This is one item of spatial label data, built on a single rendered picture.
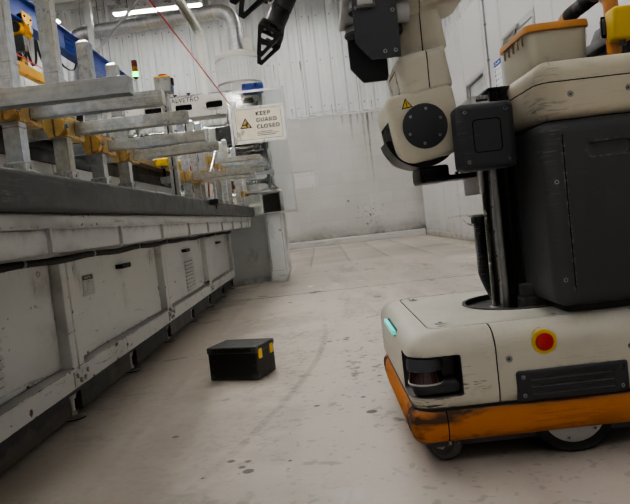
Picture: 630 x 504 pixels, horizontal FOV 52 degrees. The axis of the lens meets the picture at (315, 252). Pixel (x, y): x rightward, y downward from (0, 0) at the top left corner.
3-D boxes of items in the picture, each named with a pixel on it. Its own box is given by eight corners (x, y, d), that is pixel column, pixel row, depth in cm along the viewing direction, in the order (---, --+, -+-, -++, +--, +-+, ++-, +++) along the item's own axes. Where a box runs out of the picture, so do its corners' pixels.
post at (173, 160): (183, 196, 283) (171, 94, 281) (181, 196, 278) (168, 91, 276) (173, 197, 283) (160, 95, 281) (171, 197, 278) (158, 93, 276)
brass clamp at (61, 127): (87, 141, 165) (85, 121, 165) (67, 134, 152) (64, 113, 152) (64, 144, 165) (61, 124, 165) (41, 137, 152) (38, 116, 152)
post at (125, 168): (137, 212, 209) (118, 64, 206) (134, 212, 205) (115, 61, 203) (127, 214, 209) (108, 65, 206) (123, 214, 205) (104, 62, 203)
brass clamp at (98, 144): (118, 156, 190) (116, 139, 190) (103, 151, 177) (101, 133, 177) (97, 158, 190) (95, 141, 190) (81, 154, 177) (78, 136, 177)
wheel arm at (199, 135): (207, 144, 187) (206, 129, 187) (205, 142, 183) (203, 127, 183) (59, 161, 187) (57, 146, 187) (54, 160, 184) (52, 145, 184)
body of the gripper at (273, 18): (260, 23, 174) (270, -3, 174) (260, 33, 184) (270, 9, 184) (282, 33, 175) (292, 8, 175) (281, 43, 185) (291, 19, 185)
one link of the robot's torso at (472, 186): (487, 193, 168) (478, 98, 167) (521, 188, 140) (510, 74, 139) (386, 205, 169) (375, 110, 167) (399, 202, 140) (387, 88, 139)
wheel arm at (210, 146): (220, 153, 212) (219, 140, 212) (219, 152, 208) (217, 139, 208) (89, 168, 212) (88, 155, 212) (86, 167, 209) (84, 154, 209)
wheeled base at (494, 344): (605, 354, 194) (597, 272, 193) (744, 420, 131) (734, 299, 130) (383, 379, 195) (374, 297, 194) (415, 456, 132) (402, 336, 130)
